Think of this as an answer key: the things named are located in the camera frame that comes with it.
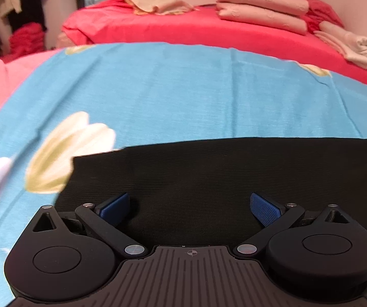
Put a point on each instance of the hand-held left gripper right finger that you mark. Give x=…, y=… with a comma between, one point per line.
x=265, y=209

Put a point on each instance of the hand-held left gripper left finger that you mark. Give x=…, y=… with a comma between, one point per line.
x=116, y=209

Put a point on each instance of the black pants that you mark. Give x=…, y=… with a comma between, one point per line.
x=202, y=172

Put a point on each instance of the blue floral bedsheet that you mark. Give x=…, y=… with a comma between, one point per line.
x=170, y=96

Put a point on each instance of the cream rolled cloth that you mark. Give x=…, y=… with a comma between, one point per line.
x=349, y=44

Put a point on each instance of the red bedsheet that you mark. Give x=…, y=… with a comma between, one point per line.
x=202, y=28

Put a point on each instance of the pile of red clothes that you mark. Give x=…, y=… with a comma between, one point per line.
x=26, y=38

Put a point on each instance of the red crumpled cloth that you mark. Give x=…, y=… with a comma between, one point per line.
x=324, y=12

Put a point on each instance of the beige crumpled cloth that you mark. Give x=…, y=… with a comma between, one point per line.
x=157, y=4

